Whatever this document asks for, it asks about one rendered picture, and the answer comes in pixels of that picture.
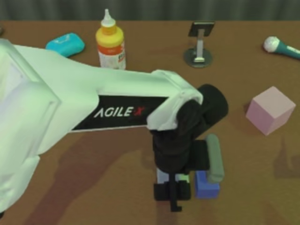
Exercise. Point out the phone stand with round base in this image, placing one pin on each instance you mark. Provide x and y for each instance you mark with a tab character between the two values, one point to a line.
199	47

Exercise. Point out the pink cube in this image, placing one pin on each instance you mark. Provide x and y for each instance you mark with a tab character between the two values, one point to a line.
269	112

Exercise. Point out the teal microphone with white head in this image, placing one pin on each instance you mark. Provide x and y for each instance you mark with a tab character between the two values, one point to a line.
279	47

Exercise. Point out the grey curtain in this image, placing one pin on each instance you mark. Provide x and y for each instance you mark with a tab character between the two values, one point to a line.
150	9

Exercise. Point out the blurry green and white object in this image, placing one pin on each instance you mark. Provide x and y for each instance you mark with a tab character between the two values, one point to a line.
183	178

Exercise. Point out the teal soap box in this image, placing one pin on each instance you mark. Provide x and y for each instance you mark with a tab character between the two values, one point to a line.
65	44

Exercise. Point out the blue block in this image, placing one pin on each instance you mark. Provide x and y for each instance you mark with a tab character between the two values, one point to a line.
206	187

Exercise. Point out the yellow orange glue bottle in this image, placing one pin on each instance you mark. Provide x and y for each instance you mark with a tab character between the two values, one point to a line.
111	47

